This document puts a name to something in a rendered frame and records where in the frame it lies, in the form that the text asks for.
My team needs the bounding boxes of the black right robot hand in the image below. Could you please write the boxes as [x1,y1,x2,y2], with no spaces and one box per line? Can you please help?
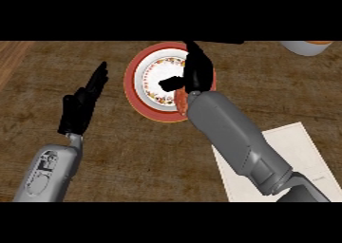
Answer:
[157,41,214,94]

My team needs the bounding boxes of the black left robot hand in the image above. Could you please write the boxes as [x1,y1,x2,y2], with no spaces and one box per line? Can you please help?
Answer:
[56,61,110,137]

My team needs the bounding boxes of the red-rimmed floral plate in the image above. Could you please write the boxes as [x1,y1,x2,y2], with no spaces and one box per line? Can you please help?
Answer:
[124,41,217,123]

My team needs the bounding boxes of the orange sweet potato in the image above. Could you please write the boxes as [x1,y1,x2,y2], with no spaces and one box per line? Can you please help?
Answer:
[173,87,189,116]

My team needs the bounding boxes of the white placemat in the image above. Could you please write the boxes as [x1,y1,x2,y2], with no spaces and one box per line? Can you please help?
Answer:
[211,121,342,203]

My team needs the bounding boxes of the grey cup with orange content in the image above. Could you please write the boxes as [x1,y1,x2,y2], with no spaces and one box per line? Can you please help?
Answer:
[279,41,335,57]

